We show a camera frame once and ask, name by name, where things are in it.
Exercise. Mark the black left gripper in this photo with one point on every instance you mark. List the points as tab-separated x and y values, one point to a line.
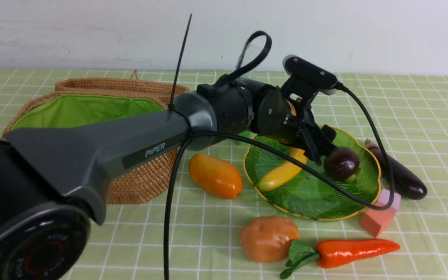
280	120

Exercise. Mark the purple toy mangosteen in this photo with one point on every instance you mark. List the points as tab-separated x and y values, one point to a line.
342	164

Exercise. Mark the yellow toy banana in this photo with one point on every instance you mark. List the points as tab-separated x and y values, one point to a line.
283	173

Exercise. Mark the purple toy eggplant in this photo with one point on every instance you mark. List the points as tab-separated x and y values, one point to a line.
407	184

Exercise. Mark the orange toy mango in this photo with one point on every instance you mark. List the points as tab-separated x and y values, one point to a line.
215	176

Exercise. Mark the orange toy carrot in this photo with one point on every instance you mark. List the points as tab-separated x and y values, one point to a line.
333	253

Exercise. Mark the brown toy potato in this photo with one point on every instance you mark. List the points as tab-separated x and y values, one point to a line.
267	239

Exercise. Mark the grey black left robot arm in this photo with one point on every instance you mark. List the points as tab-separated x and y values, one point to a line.
53	181

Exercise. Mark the green foam cube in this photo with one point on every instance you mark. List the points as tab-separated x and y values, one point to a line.
245	134

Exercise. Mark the pink foam block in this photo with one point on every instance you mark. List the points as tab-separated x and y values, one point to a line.
375	222

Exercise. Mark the woven rattan basket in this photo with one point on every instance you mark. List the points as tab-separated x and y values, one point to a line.
83	101

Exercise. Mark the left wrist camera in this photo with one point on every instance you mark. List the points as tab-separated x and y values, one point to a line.
309	77

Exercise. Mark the black cable tie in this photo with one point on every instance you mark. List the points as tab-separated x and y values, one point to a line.
178	67

